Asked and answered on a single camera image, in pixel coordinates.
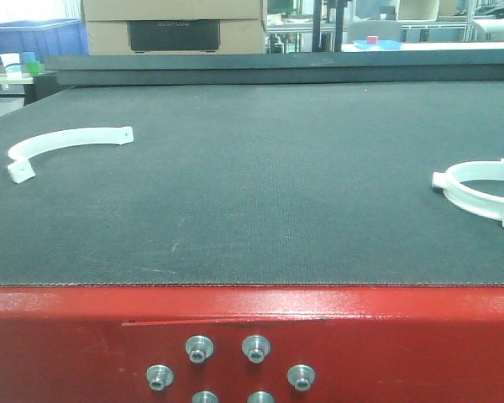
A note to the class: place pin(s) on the white thin curved pipe clamp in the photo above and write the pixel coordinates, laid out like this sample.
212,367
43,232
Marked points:
21,170

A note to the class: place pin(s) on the white thick curved pipe clamp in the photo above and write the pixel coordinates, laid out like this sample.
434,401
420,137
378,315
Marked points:
452,183

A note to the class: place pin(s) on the red metal robot base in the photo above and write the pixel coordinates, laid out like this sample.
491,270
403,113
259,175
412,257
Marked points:
300,344

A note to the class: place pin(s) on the dark grey table mat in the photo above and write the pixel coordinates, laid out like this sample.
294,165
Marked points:
247,185

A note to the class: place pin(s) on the blue tray with red cube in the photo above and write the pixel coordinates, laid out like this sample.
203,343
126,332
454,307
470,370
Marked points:
375,43

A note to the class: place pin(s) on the cardboard box with black window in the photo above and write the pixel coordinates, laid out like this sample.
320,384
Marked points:
175,27

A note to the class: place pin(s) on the green small cup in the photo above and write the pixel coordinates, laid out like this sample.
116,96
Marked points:
33,68

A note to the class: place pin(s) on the blue plastic crate background left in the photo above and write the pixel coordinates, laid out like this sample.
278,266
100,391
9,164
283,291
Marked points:
63,36

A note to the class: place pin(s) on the white paper cup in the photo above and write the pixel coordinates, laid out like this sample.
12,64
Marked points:
12,65

